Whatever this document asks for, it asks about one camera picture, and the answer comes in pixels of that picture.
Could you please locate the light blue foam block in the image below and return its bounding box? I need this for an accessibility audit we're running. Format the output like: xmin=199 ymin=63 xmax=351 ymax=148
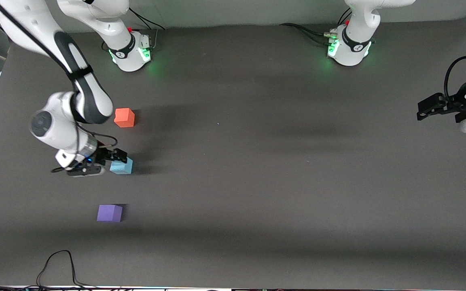
xmin=109 ymin=157 xmax=133 ymax=175

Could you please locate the orange foam block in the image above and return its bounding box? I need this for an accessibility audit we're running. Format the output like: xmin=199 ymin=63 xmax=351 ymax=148
xmin=114 ymin=108 xmax=136 ymax=128

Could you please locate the purple foam block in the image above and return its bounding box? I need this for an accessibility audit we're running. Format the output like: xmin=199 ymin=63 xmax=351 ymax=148
xmin=97 ymin=205 xmax=123 ymax=223

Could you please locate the dark grey table mat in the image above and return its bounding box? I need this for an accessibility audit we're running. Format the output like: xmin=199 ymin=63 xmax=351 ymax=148
xmin=0 ymin=14 xmax=466 ymax=290

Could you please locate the looped black cable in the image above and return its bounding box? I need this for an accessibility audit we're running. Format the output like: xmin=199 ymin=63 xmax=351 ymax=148
xmin=36 ymin=250 xmax=98 ymax=290

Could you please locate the black right arm base cable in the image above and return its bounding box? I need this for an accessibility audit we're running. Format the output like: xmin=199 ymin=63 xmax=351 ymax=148
xmin=127 ymin=8 xmax=164 ymax=51

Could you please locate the black arm base cable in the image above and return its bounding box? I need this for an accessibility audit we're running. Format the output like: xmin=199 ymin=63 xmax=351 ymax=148
xmin=280 ymin=8 xmax=353 ymax=46
xmin=127 ymin=8 xmax=164 ymax=51

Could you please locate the black left arm base cable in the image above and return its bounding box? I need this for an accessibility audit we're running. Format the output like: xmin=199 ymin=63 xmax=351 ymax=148
xmin=280 ymin=8 xmax=353 ymax=46

